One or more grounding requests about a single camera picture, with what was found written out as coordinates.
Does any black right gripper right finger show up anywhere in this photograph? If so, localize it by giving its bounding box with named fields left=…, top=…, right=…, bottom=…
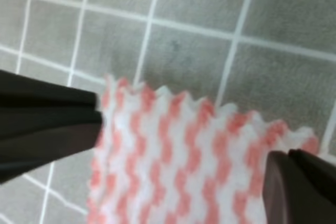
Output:
left=262, top=149, right=335, bottom=223

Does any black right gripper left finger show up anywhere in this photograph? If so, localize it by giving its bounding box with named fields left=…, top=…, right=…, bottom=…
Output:
left=1, top=71, right=102, bottom=184

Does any pink white wavy towel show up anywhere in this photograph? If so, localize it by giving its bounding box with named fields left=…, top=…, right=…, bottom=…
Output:
left=87, top=77, right=319, bottom=223

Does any grey checked tablecloth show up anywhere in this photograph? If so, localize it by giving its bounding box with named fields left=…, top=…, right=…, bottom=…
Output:
left=0, top=0, right=336, bottom=224

